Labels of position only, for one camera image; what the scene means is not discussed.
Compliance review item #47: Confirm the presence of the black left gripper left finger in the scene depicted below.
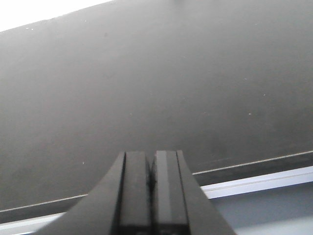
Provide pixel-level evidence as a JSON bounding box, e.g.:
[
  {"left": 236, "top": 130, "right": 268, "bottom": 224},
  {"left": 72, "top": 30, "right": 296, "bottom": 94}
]
[{"left": 36, "top": 152, "right": 151, "bottom": 235}]

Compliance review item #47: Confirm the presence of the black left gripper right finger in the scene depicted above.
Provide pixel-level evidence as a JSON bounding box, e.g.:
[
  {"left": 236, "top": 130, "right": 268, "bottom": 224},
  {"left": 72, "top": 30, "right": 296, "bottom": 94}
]
[{"left": 152, "top": 150, "right": 235, "bottom": 235}]

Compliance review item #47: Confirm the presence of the white bench edge strip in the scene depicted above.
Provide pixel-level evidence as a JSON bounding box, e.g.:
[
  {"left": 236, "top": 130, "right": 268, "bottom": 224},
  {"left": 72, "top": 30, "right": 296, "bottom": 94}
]
[{"left": 0, "top": 166, "right": 313, "bottom": 235}]

